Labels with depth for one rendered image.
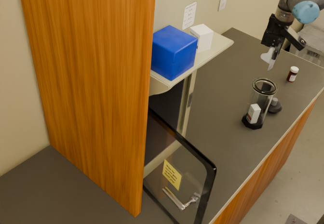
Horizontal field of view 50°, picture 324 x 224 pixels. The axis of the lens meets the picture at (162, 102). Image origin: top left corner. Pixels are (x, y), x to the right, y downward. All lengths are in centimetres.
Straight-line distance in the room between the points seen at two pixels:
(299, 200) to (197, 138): 133
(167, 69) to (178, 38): 8
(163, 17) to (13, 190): 85
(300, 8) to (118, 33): 66
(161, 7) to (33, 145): 85
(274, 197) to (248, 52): 107
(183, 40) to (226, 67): 112
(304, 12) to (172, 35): 51
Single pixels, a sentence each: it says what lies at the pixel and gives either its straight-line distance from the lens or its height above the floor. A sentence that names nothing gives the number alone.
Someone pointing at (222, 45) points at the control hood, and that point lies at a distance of 110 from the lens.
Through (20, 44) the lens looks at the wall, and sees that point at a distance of 125.
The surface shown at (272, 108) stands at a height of 97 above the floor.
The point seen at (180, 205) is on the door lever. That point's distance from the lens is 103.
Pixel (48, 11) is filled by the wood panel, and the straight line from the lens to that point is 104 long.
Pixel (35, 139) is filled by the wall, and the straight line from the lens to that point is 152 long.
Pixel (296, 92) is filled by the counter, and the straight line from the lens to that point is 199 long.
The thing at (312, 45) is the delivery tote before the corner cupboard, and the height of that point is 32.
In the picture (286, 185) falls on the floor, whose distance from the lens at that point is 277.
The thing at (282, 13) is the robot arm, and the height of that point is 150.
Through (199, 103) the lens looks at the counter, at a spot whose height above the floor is 94.
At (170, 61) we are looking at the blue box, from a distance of 89.
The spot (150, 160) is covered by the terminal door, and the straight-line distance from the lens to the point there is 115.
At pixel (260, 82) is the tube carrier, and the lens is 161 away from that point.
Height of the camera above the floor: 208
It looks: 42 degrees down
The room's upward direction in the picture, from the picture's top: 6 degrees clockwise
